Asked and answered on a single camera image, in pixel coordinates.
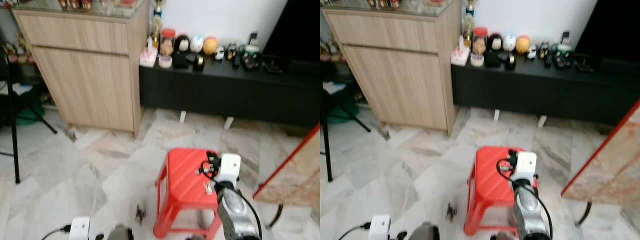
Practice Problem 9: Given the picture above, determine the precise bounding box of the red plastic stool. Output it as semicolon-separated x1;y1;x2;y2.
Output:
464;146;539;237
153;148;236;240

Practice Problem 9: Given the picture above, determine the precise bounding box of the black low console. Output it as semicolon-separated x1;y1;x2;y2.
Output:
451;53;640;127
139;54;321;129

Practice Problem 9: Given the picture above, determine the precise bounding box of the red-edged marble table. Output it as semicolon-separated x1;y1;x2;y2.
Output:
252;123;321;207
561;99;640;212

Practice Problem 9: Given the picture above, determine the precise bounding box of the dark curved table leg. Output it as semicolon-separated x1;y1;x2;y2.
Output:
267;202;285;229
575;201;594;227

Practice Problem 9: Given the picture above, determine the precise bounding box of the orange ball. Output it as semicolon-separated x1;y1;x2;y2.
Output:
202;36;219;56
515;35;531;55

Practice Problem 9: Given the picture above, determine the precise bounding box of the pink and white box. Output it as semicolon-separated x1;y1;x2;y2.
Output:
139;37;159;68
451;35;471;67

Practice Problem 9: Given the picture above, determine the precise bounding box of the black tripod stand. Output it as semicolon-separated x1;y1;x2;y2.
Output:
0;47;59;184
320;82;372;182

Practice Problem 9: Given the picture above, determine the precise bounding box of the black round figurine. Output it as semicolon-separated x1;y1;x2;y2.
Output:
487;33;503;53
174;34;191;55

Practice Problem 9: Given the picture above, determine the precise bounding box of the red-lidded jar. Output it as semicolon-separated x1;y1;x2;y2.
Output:
472;26;488;55
160;28;176;56

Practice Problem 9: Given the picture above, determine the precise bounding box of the light wood cabinet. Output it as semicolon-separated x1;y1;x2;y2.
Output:
322;0;462;137
11;0;151;137

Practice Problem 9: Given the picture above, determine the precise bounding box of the tall glass bottle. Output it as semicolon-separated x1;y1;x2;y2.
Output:
151;0;165;49
462;0;476;48

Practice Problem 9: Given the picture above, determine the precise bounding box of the black television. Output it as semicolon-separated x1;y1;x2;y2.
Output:
262;0;321;64
574;0;640;62

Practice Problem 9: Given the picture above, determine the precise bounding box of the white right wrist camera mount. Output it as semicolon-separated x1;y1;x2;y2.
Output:
216;153;242;185
511;151;537;183

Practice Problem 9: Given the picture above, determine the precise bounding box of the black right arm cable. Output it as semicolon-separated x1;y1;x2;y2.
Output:
226;184;264;240
525;182;554;240

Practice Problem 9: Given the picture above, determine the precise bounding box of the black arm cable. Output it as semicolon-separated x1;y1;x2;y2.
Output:
525;182;554;240
41;225;72;240
226;184;264;240
339;223;372;240

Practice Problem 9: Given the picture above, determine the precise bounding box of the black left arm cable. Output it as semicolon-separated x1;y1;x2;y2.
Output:
41;225;72;240
339;223;372;240

